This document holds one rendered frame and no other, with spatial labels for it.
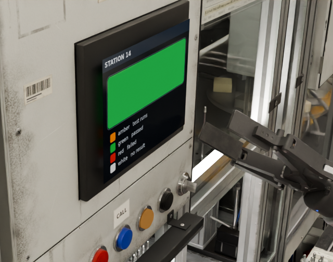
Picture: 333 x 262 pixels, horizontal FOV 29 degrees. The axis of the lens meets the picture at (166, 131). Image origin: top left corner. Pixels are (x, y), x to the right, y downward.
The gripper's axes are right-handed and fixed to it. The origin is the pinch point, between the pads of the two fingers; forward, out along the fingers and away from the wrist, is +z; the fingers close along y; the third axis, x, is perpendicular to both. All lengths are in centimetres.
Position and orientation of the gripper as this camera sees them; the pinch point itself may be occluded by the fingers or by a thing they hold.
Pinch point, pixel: (230, 133)
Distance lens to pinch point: 94.4
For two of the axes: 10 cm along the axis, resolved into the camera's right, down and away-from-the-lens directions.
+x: -3.7, 8.6, -3.5
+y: 4.1, -1.8, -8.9
